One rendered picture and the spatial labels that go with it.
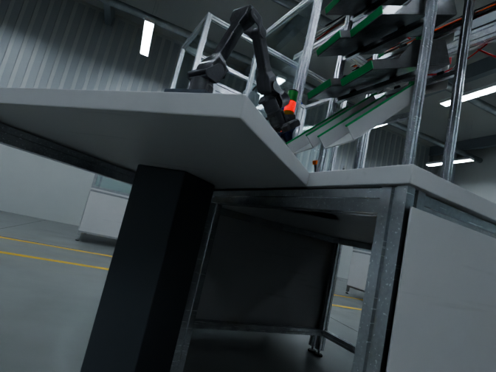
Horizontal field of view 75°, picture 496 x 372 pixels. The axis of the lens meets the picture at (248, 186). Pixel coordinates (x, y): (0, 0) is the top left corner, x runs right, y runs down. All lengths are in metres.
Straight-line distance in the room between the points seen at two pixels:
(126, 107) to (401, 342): 0.49
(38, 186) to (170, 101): 8.87
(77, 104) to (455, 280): 0.64
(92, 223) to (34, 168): 3.58
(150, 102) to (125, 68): 9.33
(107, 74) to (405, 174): 9.34
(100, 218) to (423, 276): 5.72
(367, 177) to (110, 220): 5.64
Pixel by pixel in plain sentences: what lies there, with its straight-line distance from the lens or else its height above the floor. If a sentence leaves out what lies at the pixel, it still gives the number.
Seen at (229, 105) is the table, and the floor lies 0.84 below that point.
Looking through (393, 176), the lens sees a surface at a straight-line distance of 0.54.
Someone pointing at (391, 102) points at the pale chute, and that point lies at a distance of 0.94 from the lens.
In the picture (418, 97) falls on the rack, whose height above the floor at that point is 1.14.
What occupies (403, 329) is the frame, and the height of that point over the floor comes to 0.63.
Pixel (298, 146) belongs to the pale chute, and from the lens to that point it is 1.07.
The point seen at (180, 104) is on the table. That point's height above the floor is 0.84.
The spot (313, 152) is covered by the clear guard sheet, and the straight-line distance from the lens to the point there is 2.83.
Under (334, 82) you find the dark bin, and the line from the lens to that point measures 1.05.
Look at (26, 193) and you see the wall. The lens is 9.29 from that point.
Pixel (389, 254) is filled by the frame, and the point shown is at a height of 0.73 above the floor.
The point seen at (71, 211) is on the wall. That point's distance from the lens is 9.12.
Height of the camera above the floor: 0.71
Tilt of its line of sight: 8 degrees up
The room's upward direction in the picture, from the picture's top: 13 degrees clockwise
